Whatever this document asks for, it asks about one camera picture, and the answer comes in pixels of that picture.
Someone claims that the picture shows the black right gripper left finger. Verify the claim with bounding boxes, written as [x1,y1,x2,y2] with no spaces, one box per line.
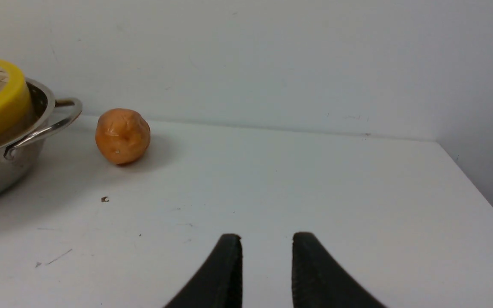
[166,234,243,308]

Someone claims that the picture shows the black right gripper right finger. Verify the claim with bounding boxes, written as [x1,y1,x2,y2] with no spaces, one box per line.
[291,232,385,308]

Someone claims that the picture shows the stainless steel pot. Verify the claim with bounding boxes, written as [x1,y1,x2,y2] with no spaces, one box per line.
[0,78,83,194]

